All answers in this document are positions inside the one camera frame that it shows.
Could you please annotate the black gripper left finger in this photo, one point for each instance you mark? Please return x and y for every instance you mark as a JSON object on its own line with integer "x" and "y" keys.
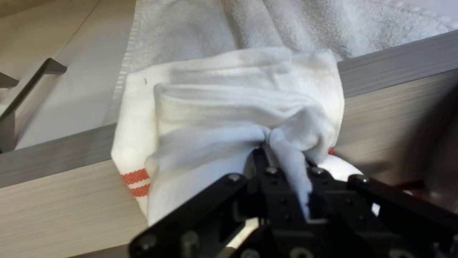
{"x": 267, "y": 216}

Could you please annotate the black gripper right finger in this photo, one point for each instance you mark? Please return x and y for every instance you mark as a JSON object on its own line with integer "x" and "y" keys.
{"x": 362, "y": 216}

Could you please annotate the white tea towel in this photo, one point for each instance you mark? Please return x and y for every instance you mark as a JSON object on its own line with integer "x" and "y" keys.
{"x": 215, "y": 110}

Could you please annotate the white terry towel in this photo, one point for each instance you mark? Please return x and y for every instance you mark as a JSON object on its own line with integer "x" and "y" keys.
{"x": 287, "y": 24}

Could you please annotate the white lower cabinet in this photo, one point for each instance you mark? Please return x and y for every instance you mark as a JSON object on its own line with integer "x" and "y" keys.
{"x": 72, "y": 58}

